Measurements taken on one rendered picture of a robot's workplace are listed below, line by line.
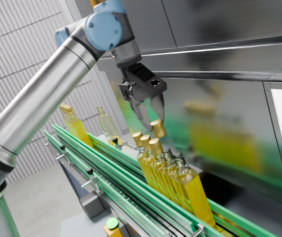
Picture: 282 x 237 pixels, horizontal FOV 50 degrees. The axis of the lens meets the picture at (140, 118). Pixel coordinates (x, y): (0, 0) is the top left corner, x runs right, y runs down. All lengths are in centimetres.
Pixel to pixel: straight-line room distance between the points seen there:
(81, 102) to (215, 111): 338
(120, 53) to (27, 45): 331
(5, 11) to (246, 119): 361
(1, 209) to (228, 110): 59
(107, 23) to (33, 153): 385
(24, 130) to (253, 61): 48
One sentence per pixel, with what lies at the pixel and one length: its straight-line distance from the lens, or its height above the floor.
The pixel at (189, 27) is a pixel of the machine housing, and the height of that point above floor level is 145.
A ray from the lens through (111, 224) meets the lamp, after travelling 123.
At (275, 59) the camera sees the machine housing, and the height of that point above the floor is 137.
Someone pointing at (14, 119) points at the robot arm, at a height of 144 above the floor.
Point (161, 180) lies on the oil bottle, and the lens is 100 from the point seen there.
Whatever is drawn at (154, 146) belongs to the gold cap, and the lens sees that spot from 93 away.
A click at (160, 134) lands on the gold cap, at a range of 86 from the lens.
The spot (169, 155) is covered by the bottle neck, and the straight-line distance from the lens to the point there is 90.
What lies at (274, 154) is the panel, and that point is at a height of 114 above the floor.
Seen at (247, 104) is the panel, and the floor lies 126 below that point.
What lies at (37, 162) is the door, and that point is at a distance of 444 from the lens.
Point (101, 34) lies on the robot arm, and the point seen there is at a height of 152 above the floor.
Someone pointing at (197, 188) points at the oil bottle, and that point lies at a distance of 90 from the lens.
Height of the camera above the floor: 155
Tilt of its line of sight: 19 degrees down
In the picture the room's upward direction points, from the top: 22 degrees counter-clockwise
